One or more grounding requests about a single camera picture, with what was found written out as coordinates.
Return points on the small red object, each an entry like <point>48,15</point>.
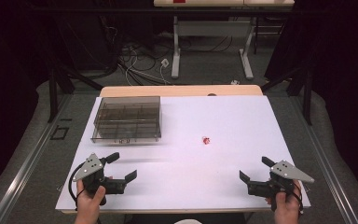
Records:
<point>206,140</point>

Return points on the small white floor plug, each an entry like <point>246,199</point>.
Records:
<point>235,82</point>

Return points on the wooden table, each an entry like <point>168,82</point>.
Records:
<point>180,90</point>

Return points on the white table mat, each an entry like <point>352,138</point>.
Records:
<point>199,174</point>

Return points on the person's white clothing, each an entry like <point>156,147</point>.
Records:
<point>188,221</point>

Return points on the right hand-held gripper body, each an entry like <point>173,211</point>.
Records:
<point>287,171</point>

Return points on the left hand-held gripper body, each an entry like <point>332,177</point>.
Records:
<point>88,168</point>

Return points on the person's right hand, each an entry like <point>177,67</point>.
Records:
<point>287,207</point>

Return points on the dark curtain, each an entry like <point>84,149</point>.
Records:
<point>3,93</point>
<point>345,77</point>

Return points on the white power adapter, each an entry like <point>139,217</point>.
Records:
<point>164,62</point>

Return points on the metal floor rail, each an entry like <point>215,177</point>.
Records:
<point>329,174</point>
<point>24,169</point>

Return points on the white desk frame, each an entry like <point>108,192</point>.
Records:
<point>211,28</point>

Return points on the black metal stand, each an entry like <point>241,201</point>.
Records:
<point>53,93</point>
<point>306,96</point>

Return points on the person's left hand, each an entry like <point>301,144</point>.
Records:
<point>88,205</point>

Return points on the clear grey compartment box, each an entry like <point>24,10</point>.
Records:
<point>126,119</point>

